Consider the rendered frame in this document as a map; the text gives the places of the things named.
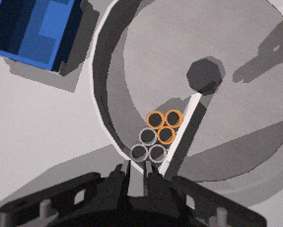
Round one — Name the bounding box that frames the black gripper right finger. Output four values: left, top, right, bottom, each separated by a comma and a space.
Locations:
143, 161, 267, 227

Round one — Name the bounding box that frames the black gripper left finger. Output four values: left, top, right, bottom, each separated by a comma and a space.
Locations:
0, 160, 131, 227

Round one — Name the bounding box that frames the blue open crate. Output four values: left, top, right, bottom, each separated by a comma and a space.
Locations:
0, 0, 89, 77

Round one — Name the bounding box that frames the grey metal ring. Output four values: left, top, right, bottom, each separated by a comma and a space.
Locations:
139, 126, 157, 146
148, 142, 167, 163
130, 141, 148, 162

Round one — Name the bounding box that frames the grey round turntable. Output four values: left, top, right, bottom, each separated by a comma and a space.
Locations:
89, 0, 283, 193

